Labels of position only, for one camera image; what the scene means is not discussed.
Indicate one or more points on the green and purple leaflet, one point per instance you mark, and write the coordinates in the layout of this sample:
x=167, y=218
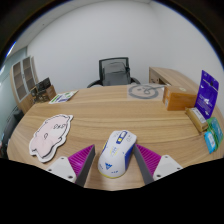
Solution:
x=63, y=97

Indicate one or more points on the white and blue computer mouse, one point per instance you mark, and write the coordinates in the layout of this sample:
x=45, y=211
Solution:
x=116, y=155

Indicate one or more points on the small tan box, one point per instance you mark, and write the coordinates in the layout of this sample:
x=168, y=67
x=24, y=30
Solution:
x=197, y=119

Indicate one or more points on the purple upright package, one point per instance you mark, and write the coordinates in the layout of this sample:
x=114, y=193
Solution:
x=206, y=95

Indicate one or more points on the orange-brown cardboard box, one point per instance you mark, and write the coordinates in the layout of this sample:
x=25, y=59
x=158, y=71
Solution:
x=180, y=100

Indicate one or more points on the pink pig-shaped mouse pad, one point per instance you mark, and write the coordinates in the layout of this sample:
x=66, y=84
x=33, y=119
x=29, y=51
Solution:
x=48, y=136

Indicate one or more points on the black mesh office chair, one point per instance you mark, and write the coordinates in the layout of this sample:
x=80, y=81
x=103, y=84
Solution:
x=115, y=73

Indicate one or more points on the small light blue box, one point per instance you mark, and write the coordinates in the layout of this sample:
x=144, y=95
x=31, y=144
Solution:
x=210, y=142

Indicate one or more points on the dark brown printed box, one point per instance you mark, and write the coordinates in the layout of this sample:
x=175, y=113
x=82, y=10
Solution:
x=46, y=95

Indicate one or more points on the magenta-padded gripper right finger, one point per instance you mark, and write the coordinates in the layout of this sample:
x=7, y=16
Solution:
x=167, y=165

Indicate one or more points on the green flat box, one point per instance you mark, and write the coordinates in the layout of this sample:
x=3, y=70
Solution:
x=216, y=130

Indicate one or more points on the black box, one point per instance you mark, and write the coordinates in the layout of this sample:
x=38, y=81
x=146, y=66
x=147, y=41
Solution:
x=43, y=84

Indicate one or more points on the wooden side desk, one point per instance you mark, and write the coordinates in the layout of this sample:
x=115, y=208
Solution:
x=173, y=77

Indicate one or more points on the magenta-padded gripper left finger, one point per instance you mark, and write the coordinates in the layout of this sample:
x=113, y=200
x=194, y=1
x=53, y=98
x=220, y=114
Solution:
x=61, y=166

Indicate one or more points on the wooden shelf unit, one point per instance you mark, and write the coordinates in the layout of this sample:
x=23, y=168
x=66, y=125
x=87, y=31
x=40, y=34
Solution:
x=22, y=83

